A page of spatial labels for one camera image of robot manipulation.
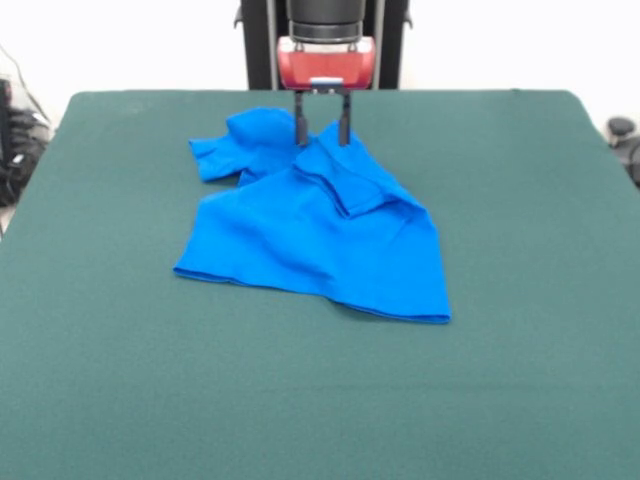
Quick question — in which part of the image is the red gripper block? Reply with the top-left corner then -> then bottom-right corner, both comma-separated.
276,35 -> 378,148

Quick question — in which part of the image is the blue shirt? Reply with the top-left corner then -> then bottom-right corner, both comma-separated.
172,106 -> 453,326

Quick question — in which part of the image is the dark green table cloth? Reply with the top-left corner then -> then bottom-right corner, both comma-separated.
0,88 -> 640,480

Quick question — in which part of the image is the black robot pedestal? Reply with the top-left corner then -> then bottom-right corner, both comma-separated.
233,0 -> 415,92

